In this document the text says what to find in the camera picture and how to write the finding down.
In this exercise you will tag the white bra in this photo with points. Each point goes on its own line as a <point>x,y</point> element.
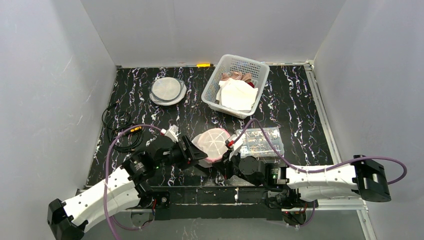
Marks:
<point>236,95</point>

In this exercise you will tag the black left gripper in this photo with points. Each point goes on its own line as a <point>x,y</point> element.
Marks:
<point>187,151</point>

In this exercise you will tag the white mesh bag blue trim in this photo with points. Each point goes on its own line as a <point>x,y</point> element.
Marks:
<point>167,91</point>

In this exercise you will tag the white mesh bag pink trim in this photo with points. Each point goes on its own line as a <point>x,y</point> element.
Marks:
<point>213,143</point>

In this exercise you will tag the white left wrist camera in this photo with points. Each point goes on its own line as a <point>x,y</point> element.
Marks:
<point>171,133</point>

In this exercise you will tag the black base frame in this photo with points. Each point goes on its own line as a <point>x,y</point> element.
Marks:
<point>225,202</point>

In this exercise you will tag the white plastic basket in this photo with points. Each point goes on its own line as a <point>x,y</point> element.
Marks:
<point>229,63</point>

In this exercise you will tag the beige pink bra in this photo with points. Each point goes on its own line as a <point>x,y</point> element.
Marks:
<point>235,75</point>

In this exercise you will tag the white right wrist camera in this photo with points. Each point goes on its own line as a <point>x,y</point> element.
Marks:
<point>234,144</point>

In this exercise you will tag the clear plastic compartment box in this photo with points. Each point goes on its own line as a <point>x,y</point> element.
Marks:
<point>258,144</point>

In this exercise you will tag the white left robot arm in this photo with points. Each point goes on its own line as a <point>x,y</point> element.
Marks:
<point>124,188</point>

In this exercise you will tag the yellow orange marker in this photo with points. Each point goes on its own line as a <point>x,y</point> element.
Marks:
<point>204,65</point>

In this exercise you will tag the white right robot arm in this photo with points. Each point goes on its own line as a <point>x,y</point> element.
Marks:
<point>363,178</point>

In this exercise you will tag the aluminium rail frame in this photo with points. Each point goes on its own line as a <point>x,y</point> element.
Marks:
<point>333,204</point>

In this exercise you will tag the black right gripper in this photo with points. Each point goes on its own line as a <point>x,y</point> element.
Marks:
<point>230,162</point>

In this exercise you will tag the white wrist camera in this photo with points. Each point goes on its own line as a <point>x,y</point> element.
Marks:
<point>234,144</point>
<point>171,133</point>

